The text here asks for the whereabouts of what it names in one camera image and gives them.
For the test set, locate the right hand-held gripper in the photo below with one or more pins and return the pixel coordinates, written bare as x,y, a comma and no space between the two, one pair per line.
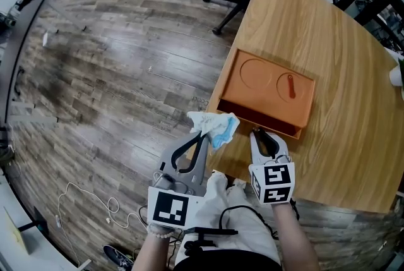
277,175

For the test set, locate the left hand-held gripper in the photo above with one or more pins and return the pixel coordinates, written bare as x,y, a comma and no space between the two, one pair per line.
168,208

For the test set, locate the white and blue cloth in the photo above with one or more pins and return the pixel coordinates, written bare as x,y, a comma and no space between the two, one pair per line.
211,126

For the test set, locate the orange drawer box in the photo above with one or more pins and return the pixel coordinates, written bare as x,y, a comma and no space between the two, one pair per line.
268,99

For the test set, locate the person's left forearm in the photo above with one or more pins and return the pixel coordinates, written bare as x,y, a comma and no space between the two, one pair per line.
151,254

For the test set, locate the person's right forearm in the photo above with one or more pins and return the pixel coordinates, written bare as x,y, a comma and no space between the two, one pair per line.
293,238

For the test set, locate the black waist-mounted device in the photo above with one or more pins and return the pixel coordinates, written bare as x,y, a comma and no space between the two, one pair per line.
217,231

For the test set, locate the person's light trousers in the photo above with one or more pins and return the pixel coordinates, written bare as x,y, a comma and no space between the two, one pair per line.
246,232

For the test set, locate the person's black shirt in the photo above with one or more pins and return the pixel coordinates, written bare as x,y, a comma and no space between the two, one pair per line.
227,265

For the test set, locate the dark sneaker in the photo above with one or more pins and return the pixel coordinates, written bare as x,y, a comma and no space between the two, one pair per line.
116,258

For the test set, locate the green plant in white pot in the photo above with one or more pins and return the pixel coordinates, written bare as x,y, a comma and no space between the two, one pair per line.
395,75

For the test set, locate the small white floor box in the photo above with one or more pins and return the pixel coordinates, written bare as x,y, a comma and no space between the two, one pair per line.
46,39

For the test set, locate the dark curved desk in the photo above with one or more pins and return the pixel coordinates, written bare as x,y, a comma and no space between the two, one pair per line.
19,42

